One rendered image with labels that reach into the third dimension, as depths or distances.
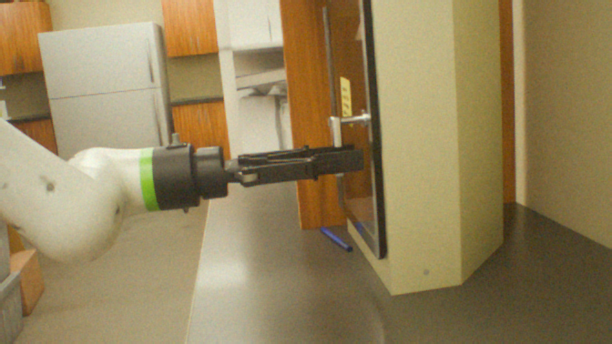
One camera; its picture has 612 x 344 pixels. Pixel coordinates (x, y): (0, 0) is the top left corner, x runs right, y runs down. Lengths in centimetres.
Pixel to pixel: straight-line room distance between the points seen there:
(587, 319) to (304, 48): 70
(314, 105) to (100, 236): 59
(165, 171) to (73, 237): 17
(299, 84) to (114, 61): 470
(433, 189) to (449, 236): 8
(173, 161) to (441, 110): 38
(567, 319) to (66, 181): 64
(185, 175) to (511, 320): 47
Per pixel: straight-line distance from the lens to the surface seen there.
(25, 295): 348
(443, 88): 77
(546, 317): 78
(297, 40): 110
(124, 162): 77
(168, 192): 75
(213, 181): 75
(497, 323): 75
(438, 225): 81
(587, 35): 108
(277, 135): 211
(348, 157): 77
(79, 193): 65
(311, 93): 110
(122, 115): 574
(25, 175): 65
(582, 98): 110
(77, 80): 582
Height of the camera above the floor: 130
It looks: 12 degrees down
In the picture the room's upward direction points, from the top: 5 degrees counter-clockwise
